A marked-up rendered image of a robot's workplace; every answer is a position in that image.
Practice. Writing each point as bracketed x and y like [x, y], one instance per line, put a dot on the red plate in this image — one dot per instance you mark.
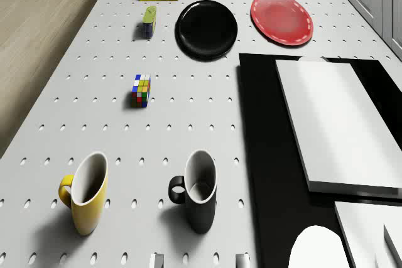
[281, 18]

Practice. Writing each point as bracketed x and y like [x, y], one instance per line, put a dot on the black plate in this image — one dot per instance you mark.
[205, 29]

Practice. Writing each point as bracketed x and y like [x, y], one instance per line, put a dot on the yellow mug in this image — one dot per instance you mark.
[86, 211]

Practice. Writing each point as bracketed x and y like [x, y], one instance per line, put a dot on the flat-sided can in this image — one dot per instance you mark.
[149, 21]

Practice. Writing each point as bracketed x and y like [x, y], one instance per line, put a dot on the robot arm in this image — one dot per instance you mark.
[317, 247]

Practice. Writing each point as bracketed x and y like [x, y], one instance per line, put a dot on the black stove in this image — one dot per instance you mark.
[273, 161]

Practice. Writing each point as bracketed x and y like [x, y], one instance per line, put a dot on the puzzle cube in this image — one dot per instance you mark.
[141, 91]

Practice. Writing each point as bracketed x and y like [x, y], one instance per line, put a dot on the black mug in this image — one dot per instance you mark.
[201, 211]

